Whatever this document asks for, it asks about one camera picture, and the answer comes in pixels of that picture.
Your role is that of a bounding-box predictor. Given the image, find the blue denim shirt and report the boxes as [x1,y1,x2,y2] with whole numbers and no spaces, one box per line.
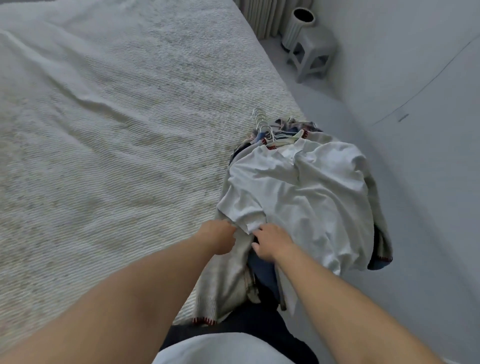
[245,250,387,303]

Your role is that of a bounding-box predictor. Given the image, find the white zip polo shirt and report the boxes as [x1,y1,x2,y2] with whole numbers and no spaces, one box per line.
[216,139,370,277]

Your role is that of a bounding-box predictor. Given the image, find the beige curtain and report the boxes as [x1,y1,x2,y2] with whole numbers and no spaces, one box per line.
[234,0,314,40]

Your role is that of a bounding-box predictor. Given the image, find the light blue hanger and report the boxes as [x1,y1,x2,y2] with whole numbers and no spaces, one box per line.
[251,107,271,132]

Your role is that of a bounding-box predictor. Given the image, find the person's right hand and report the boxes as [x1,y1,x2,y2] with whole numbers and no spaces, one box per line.
[251,223,297,263]

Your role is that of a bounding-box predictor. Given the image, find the person's right forearm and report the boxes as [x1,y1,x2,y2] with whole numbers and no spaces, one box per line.
[275,247,443,364]

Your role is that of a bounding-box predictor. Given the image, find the white cylindrical bin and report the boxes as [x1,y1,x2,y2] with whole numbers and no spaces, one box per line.
[280,7,317,52]

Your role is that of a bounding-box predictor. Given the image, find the white plastic stool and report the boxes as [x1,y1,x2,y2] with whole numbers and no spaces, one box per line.
[286,25,338,84]

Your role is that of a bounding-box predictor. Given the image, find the bed with white bedspread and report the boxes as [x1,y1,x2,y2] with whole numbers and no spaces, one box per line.
[0,0,307,338]

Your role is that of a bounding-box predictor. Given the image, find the person's left hand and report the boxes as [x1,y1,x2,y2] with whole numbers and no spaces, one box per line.
[194,219,238,257]

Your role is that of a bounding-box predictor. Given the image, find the person's left forearm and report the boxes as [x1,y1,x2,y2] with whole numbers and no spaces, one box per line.
[0,239,218,364]

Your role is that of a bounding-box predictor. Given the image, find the grey sweater red stitching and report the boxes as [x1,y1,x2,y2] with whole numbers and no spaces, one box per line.
[191,129,394,326]

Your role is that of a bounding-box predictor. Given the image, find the white wire hanger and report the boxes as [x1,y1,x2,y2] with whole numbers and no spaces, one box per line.
[258,125,305,150]

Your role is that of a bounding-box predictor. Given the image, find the person's black shorts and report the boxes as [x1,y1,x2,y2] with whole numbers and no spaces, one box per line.
[159,284,320,364]

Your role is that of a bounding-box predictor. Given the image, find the person's white t-shirt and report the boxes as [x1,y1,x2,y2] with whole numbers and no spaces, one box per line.
[151,332,295,364]

